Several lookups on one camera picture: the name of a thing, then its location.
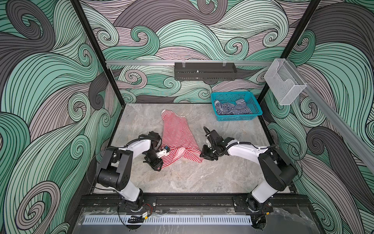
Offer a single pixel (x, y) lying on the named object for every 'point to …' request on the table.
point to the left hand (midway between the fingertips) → (156, 165)
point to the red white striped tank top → (178, 140)
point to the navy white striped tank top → (239, 107)
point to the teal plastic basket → (230, 97)
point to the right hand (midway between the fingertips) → (200, 156)
